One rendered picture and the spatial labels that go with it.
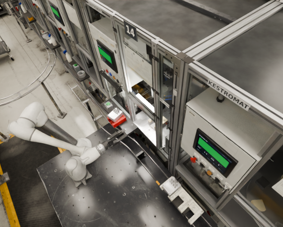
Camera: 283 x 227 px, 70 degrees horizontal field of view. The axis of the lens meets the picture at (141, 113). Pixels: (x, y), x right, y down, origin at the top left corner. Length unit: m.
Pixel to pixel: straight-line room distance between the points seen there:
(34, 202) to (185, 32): 2.68
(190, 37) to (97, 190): 1.59
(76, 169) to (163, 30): 1.39
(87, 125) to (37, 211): 1.34
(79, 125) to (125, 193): 1.73
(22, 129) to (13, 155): 1.91
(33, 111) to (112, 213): 1.10
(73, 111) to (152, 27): 2.67
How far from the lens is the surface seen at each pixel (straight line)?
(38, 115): 1.80
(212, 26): 1.27
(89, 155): 1.71
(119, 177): 2.11
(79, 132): 3.36
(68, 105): 3.82
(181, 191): 1.83
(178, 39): 1.14
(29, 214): 3.10
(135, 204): 2.01
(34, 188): 3.19
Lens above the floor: 2.62
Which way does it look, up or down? 52 degrees down
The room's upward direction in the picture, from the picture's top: 7 degrees counter-clockwise
